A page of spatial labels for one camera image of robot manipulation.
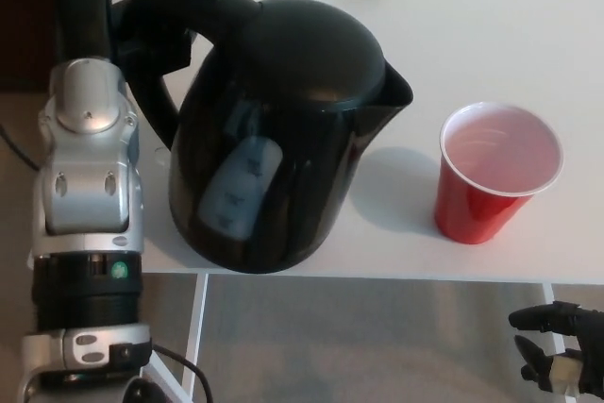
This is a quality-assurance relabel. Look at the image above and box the white metal table leg frame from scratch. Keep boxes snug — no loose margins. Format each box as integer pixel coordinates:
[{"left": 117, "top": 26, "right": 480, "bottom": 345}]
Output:
[
  {"left": 541, "top": 282, "right": 576, "bottom": 358},
  {"left": 150, "top": 274, "right": 210, "bottom": 403}
]

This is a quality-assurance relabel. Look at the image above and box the red plastic cup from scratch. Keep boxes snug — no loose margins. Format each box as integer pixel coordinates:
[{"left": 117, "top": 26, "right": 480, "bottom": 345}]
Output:
[{"left": 433, "top": 100, "right": 565, "bottom": 245}]

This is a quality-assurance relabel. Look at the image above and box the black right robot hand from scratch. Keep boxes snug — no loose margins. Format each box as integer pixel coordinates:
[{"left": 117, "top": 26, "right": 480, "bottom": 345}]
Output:
[{"left": 508, "top": 300, "right": 604, "bottom": 397}]

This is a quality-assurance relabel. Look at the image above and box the dark brown cabinet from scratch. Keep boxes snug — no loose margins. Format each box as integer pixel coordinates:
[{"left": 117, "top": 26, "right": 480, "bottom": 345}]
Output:
[{"left": 0, "top": 0, "right": 68, "bottom": 93}]

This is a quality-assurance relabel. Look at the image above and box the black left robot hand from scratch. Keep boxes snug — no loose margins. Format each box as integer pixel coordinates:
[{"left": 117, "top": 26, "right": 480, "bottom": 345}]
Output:
[{"left": 55, "top": 0, "right": 200, "bottom": 75}]

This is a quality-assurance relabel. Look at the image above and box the black electric kettle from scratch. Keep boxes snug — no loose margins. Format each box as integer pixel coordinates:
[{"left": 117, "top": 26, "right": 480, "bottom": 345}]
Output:
[{"left": 117, "top": 0, "right": 415, "bottom": 276}]

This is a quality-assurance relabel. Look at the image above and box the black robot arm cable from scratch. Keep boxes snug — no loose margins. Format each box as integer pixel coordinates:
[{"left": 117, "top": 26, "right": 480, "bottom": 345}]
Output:
[{"left": 149, "top": 344, "right": 211, "bottom": 403}]

